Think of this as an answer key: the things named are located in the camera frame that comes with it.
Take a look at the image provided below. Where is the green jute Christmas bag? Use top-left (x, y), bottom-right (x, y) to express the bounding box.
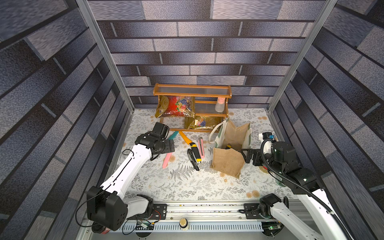
top-left (209, 118), bottom-right (252, 179)

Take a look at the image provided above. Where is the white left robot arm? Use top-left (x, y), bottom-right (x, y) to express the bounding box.
top-left (86, 134), bottom-right (175, 231)

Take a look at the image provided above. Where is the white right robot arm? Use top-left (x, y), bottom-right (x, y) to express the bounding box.
top-left (239, 139), bottom-right (352, 240)

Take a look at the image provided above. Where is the black yellow box cutter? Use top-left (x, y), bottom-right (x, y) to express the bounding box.
top-left (187, 149), bottom-right (200, 171)

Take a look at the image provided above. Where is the floral table mat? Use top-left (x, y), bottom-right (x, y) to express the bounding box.
top-left (123, 109), bottom-right (297, 203)

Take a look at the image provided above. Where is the pink snap-off cutter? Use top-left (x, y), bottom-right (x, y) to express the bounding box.
top-left (198, 137), bottom-right (205, 159)

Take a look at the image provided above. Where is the red gold snack bag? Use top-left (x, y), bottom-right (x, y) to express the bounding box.
top-left (155, 96), bottom-right (195, 118)

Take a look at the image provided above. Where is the wooden two-tier shelf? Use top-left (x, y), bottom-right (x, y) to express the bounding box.
top-left (153, 84), bottom-right (232, 132)

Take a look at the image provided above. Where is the small pink-capped bottle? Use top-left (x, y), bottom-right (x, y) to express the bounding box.
top-left (215, 97), bottom-right (226, 113)

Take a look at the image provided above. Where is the black red emergency button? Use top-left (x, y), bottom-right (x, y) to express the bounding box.
top-left (91, 223), bottom-right (110, 235)

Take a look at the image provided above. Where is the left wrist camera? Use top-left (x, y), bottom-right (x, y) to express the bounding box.
top-left (152, 122), bottom-right (170, 139)

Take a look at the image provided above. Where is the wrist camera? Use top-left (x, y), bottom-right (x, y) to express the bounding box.
top-left (258, 132), bottom-right (276, 150)
top-left (152, 122), bottom-right (170, 139)

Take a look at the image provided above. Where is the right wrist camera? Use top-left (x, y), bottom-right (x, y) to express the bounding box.
top-left (258, 132), bottom-right (276, 150)

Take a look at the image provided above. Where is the orange handled utility knife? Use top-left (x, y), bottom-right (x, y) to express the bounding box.
top-left (179, 131), bottom-right (202, 163)

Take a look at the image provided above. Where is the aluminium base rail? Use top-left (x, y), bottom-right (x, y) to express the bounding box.
top-left (76, 200), bottom-right (328, 240)

